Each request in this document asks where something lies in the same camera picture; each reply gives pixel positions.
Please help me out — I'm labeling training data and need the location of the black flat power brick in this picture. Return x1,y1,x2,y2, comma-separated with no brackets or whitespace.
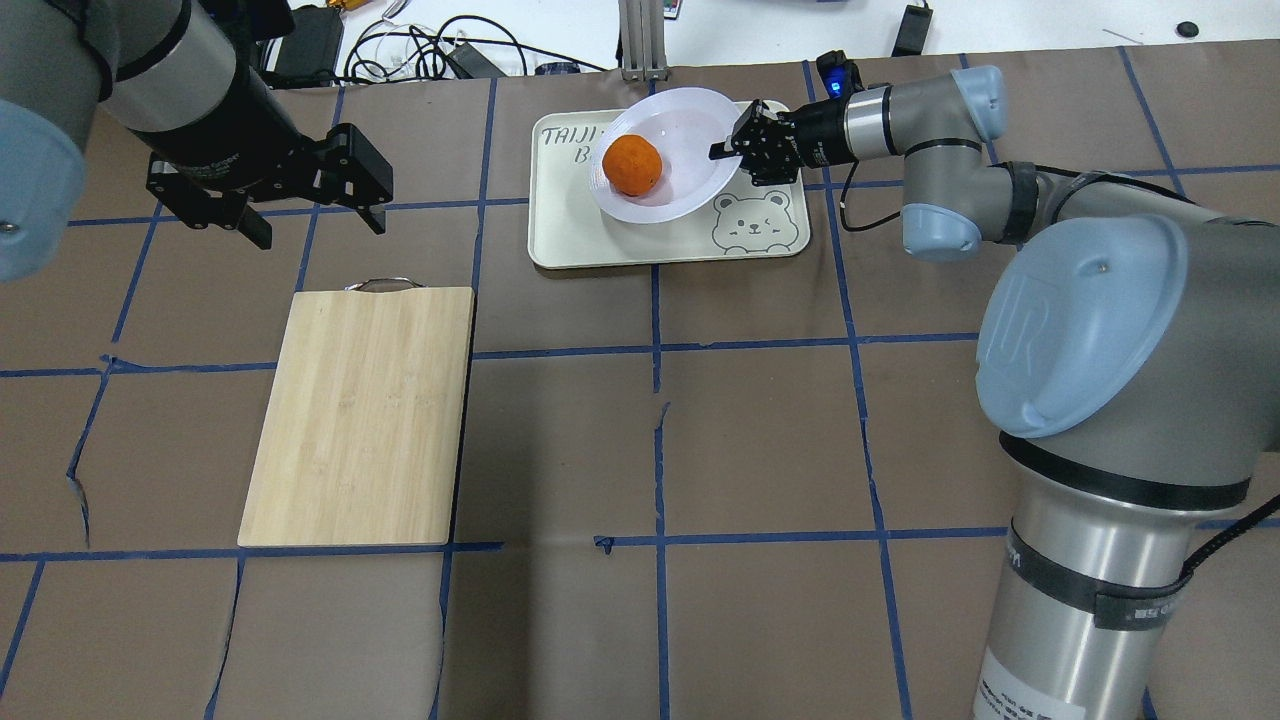
264,6,343,88

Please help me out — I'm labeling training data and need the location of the orange fruit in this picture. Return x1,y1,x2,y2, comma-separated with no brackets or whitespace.
602,135,664,197

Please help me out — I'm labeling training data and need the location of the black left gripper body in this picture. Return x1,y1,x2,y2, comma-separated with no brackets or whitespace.
146,124,396,225

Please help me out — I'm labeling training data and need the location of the white round plate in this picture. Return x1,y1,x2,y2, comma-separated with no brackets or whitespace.
588,87,742,224

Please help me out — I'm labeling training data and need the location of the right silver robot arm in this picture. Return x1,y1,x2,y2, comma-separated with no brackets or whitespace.
709,65,1279,719

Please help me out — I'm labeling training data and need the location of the cream tray with bear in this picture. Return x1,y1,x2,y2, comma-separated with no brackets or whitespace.
527,110,812,270

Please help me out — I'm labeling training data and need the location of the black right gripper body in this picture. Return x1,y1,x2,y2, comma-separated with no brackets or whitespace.
735,106,803,187

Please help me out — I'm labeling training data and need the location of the aluminium frame post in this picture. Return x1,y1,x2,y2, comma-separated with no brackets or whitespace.
618,0,669,82

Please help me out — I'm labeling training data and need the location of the black power adapter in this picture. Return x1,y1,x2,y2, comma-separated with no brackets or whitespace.
890,1,933,56

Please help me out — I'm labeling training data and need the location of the bamboo cutting board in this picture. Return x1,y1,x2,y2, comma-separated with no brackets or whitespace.
237,287,475,548

